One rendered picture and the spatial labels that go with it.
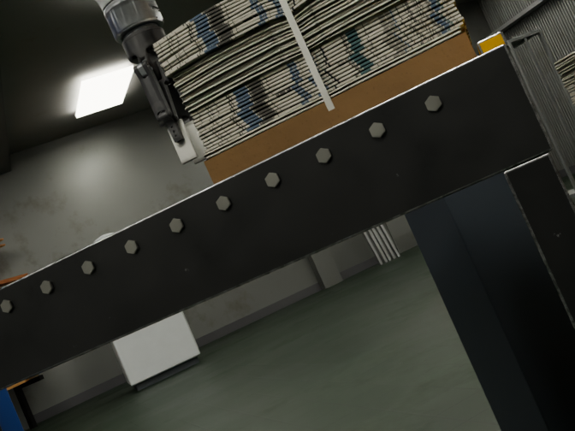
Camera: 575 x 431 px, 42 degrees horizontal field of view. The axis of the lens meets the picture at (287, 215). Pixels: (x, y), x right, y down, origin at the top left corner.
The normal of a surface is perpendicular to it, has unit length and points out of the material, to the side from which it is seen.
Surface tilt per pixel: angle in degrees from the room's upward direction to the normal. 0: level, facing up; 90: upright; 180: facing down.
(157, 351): 90
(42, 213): 90
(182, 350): 90
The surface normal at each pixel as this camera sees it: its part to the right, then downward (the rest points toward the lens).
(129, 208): 0.32, -0.18
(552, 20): -0.86, 0.36
